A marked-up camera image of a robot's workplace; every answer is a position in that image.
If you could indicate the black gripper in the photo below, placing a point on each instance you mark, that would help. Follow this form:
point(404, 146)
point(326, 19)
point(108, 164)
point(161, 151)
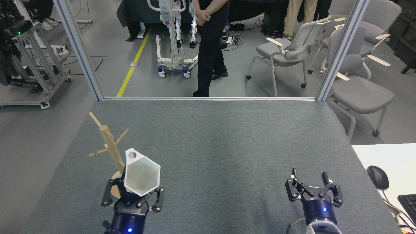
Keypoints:
point(128, 219)
point(320, 209)

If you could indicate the white faceted cup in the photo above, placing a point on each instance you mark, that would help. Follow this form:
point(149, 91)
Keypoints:
point(143, 175)

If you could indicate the wooden cup rack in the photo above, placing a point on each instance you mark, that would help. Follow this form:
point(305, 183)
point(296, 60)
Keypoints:
point(110, 143)

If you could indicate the person's hand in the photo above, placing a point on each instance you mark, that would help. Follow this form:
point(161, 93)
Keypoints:
point(201, 18)

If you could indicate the black computer mouse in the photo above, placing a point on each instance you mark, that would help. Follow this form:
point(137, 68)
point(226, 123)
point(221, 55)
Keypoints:
point(378, 177)

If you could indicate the white desk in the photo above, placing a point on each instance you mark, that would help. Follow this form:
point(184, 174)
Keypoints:
point(390, 156)

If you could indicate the black keyboard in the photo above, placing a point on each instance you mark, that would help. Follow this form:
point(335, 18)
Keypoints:
point(409, 206)

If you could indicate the grey chair with white armrests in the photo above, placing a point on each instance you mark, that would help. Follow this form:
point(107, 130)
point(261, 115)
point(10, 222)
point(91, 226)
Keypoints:
point(360, 92)
point(380, 16)
point(289, 52)

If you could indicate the silver floor socket plate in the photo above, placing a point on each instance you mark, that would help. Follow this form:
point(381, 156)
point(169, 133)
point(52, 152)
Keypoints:
point(135, 64)

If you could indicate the white stand on wheels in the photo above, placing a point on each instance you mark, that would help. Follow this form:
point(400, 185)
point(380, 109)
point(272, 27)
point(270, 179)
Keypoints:
point(169, 39)

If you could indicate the person in black trousers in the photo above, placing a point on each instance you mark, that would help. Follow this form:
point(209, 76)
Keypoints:
point(209, 52)

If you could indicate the white power strip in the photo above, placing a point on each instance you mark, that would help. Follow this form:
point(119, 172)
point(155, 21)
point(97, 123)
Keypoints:
point(61, 49)

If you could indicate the black power strip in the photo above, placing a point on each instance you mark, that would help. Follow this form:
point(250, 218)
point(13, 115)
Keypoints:
point(224, 45)

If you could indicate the person in beige trousers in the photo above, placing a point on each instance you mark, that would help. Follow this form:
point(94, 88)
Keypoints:
point(294, 16)

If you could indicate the black cabinet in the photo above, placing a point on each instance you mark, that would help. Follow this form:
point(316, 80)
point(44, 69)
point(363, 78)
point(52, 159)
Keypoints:
point(404, 35)

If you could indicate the table with black cloth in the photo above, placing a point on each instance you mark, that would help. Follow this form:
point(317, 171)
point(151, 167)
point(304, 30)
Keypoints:
point(139, 13)

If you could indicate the person with white shoes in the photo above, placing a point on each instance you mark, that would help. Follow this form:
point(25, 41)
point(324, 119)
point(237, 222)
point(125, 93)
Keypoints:
point(47, 23)

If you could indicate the silver post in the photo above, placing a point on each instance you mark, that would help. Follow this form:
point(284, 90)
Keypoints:
point(341, 52)
point(79, 52)

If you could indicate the metal frame cart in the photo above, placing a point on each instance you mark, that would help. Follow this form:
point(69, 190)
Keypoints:
point(35, 65)

